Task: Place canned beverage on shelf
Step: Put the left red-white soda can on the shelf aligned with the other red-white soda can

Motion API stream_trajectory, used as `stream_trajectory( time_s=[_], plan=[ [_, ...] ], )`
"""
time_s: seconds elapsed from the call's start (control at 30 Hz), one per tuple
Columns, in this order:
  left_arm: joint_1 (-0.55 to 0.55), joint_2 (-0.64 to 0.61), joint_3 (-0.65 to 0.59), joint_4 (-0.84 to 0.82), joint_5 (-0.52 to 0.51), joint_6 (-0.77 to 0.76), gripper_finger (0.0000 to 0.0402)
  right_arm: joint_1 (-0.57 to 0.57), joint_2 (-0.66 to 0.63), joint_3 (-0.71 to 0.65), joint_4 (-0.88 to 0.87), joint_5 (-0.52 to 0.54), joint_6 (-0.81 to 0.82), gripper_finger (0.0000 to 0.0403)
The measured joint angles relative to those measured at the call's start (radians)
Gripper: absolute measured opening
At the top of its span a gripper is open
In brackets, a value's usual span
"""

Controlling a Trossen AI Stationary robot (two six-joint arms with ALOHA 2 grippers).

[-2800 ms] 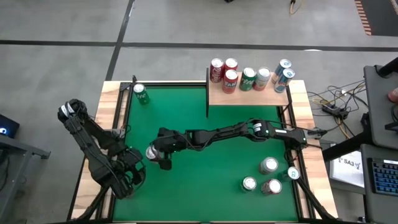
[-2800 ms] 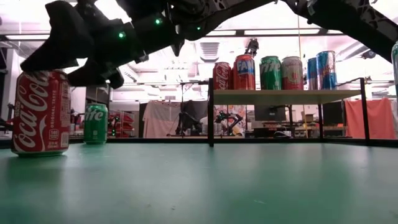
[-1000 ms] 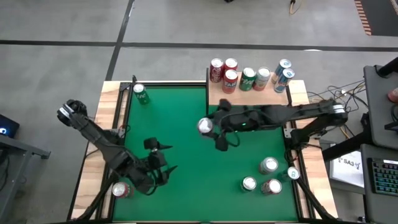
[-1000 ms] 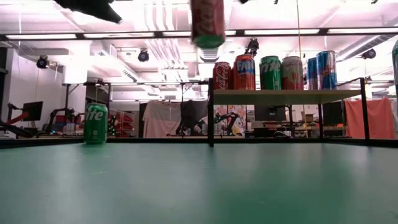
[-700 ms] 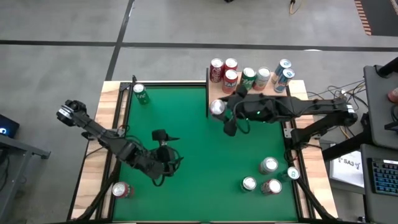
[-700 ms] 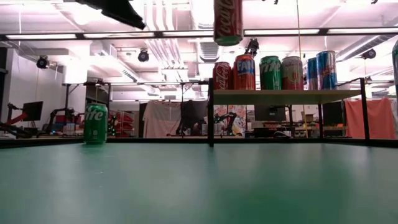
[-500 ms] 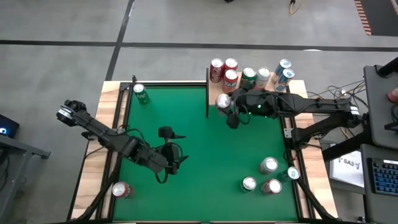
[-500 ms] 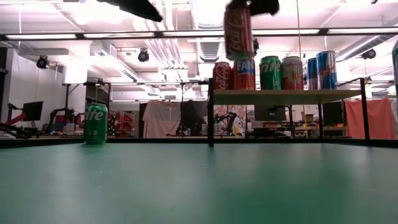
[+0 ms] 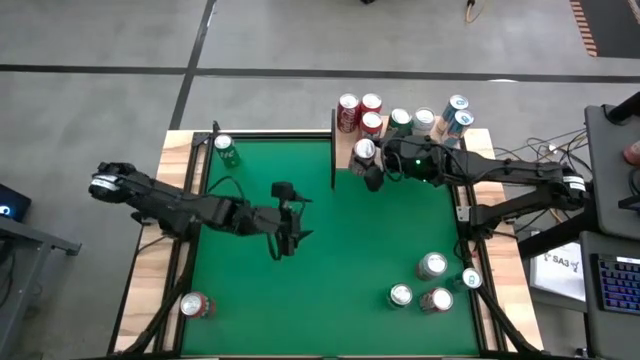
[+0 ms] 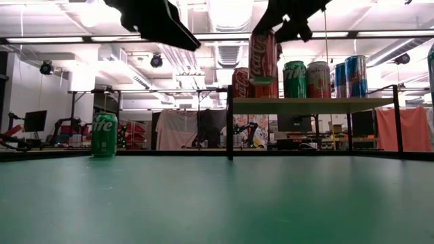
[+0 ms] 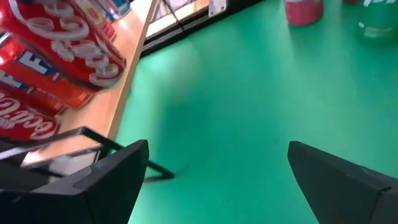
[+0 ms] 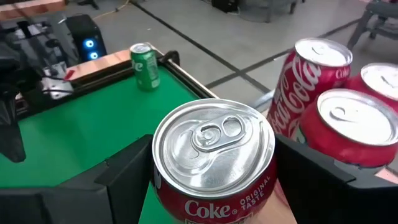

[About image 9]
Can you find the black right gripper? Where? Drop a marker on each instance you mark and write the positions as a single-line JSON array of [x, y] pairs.
[[415, 160]]

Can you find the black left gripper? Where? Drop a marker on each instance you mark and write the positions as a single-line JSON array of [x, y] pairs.
[[287, 225]]

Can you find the green Sprite can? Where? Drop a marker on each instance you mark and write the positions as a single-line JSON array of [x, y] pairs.
[[400, 295], [227, 150], [400, 120]]

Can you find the red soda can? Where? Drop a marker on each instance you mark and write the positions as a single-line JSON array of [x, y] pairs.
[[194, 305], [362, 152]]

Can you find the red Fanta can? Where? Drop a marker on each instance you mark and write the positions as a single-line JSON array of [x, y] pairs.
[[371, 102], [371, 125]]

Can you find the slim Red Bull can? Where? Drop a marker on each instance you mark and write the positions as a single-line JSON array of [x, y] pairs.
[[460, 125], [452, 107], [471, 278]]

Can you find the red Coca-Cola can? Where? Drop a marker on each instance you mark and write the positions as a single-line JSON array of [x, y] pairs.
[[347, 112], [437, 300]]

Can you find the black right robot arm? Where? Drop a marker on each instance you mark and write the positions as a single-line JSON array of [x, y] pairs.
[[500, 170]]

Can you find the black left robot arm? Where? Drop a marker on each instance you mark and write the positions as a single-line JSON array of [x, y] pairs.
[[165, 205]]

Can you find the green table mat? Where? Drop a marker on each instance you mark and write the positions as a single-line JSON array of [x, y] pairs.
[[300, 320]]

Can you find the white paper sign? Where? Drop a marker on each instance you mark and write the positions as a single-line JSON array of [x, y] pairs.
[[557, 275]]

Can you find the dark gray desk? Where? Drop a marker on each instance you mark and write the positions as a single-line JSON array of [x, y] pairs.
[[612, 165], [600, 330]]

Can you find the black monitor pole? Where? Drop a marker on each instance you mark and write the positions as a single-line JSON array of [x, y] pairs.
[[627, 107]]

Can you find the black mat with striped edge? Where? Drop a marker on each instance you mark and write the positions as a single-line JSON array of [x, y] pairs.
[[615, 30]]

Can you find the backlit black keyboard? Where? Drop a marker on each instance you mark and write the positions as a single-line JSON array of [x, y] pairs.
[[620, 285]]

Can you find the gray side table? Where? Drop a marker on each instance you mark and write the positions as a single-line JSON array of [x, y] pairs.
[[30, 237]]

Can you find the black device with blue light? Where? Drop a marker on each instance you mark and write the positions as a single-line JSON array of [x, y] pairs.
[[12, 202]]

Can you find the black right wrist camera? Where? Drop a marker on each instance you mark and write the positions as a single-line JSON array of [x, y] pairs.
[[373, 178]]

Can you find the wooden shelf with black frame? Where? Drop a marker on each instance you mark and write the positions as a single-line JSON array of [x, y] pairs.
[[345, 150]]

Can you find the silver mounting bracket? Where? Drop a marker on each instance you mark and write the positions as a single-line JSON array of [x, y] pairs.
[[464, 213]]

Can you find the black metal table frame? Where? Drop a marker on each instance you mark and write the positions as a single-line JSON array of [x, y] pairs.
[[280, 135]]

